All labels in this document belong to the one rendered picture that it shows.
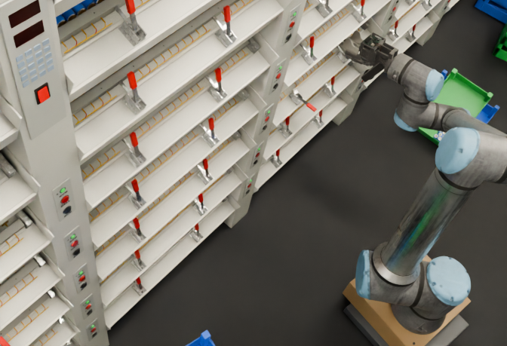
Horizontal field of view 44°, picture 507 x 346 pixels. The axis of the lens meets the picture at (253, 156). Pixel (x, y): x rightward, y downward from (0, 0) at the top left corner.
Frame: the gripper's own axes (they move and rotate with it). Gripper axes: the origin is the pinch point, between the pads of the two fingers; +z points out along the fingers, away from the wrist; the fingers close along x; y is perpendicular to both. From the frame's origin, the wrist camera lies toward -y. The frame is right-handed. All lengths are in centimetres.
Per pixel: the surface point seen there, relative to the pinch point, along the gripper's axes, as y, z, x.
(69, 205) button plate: 39, -11, 116
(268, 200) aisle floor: -61, 3, 33
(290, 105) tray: -6.8, -1.7, 29.9
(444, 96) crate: -56, -22, -59
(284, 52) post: 32, -9, 47
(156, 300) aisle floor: -61, 5, 91
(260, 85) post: 21, -6, 52
